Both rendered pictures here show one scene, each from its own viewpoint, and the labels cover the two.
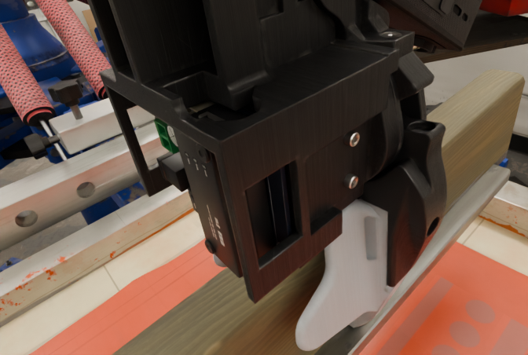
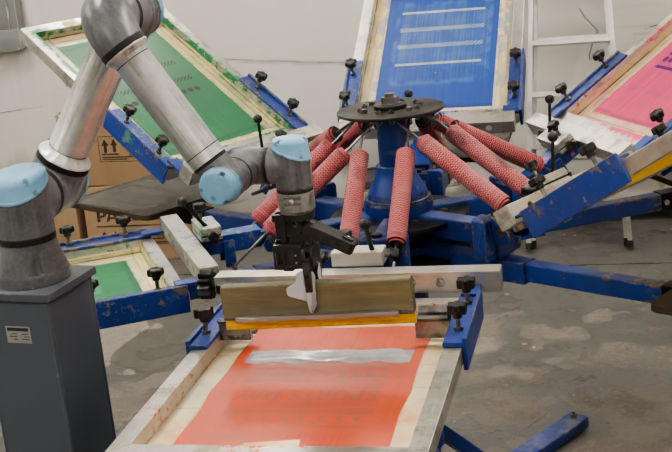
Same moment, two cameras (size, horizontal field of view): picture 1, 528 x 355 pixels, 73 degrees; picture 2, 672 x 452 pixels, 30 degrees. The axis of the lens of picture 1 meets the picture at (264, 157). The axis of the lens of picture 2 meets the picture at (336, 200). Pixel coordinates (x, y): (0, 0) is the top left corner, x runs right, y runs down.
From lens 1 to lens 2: 2.50 m
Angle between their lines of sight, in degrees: 49
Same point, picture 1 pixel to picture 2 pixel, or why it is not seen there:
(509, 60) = not seen: outside the picture
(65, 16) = (400, 183)
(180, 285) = (323, 334)
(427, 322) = (367, 368)
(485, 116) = (377, 282)
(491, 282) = (402, 372)
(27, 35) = not seen: hidden behind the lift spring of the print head
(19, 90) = (345, 224)
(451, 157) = (357, 287)
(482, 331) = (376, 375)
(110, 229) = not seen: hidden behind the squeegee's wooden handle
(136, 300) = (307, 331)
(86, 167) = (330, 273)
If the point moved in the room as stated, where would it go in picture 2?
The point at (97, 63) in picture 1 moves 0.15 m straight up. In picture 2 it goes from (395, 221) to (390, 163)
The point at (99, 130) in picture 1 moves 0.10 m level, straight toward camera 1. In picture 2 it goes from (349, 260) to (333, 273)
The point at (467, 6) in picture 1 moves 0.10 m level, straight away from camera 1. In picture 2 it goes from (343, 244) to (391, 238)
